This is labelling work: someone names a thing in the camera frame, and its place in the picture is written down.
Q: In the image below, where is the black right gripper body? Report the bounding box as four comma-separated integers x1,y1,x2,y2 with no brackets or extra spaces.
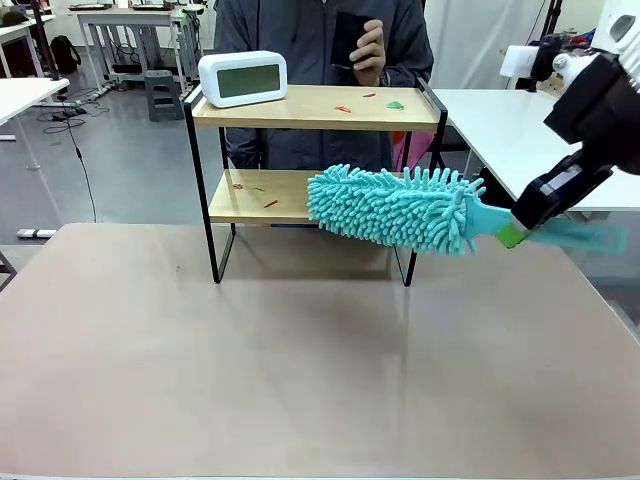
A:
579,74,640,177

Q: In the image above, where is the grey plastic step stool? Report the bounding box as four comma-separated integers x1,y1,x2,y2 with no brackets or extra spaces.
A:
143,69,185,123

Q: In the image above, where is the white background desk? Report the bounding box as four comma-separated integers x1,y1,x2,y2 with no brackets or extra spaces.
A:
0,12,57,79

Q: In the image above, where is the black tripod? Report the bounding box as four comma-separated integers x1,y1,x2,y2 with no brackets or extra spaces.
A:
524,0,564,94

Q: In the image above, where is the person in grey jacket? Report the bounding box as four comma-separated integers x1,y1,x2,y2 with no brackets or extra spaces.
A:
213,0,435,174

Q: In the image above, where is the large white table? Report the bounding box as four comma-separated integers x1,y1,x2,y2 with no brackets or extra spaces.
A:
429,87,640,213

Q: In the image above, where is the grey-legged background desk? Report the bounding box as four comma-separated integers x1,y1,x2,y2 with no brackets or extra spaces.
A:
68,3,202,97

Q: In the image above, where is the black white cable connector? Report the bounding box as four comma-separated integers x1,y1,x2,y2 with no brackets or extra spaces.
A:
529,33,596,84

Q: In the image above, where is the teal chenille duster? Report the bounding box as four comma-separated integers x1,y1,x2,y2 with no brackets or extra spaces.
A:
305,162,629,259

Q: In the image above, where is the black backpack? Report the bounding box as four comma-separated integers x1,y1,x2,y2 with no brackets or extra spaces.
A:
49,34,82,76

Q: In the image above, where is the two-tier wooden black-frame shelf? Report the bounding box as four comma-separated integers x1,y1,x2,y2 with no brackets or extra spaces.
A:
183,77,450,288

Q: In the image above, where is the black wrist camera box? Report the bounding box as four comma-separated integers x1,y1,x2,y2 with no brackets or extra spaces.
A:
543,52,633,147

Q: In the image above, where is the pink fabric item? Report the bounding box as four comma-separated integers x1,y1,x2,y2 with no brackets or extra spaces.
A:
391,131,432,171

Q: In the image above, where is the white foam block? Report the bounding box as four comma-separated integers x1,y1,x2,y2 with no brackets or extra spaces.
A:
498,43,540,79

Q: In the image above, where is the person's hand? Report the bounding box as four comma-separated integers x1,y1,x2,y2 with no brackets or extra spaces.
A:
348,18,387,87

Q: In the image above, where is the black floor cable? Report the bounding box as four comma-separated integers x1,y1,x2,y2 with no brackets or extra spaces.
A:
44,92,101,224

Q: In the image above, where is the white digital alarm clock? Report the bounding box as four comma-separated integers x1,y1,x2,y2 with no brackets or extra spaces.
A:
197,49,289,110

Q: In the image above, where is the black vertical pole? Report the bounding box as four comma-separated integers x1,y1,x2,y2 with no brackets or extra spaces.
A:
30,0,63,84

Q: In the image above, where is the white side table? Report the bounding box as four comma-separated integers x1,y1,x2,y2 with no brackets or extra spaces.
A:
0,76,71,172

